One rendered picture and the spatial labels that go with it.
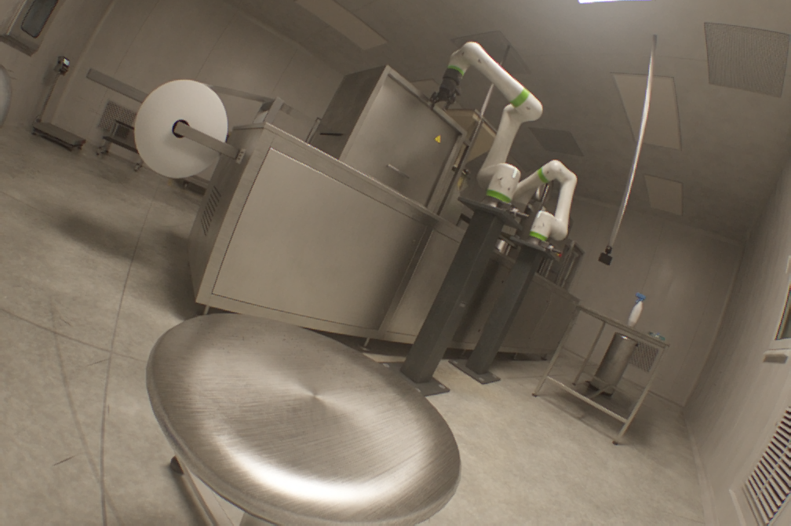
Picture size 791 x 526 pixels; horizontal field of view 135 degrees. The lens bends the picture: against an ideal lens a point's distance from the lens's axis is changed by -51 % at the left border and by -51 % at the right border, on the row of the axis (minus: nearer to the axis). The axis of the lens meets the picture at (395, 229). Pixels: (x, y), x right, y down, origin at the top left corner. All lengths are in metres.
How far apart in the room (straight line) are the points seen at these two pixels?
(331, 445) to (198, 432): 0.12
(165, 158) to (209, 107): 0.27
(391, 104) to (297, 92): 3.99
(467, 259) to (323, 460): 1.37
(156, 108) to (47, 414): 1.12
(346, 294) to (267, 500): 1.33
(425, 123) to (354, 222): 0.70
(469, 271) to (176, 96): 1.47
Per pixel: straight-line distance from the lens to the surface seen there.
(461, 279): 1.57
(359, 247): 1.46
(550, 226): 2.27
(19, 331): 1.10
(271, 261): 1.31
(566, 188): 2.50
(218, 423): 0.29
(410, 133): 1.75
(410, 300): 1.76
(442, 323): 1.59
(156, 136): 1.46
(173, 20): 5.52
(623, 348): 3.70
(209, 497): 0.71
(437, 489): 0.33
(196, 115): 1.46
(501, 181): 1.63
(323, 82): 5.77
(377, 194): 1.44
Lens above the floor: 0.64
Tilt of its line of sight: level
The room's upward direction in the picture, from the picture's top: 24 degrees clockwise
